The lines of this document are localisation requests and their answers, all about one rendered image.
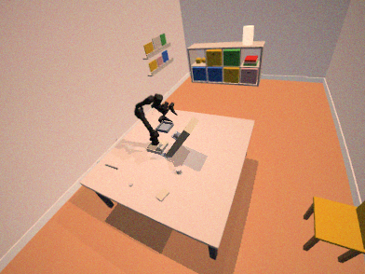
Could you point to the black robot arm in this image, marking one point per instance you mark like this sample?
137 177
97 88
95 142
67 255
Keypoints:
138 113

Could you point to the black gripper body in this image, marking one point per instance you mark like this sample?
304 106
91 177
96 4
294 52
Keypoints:
165 112

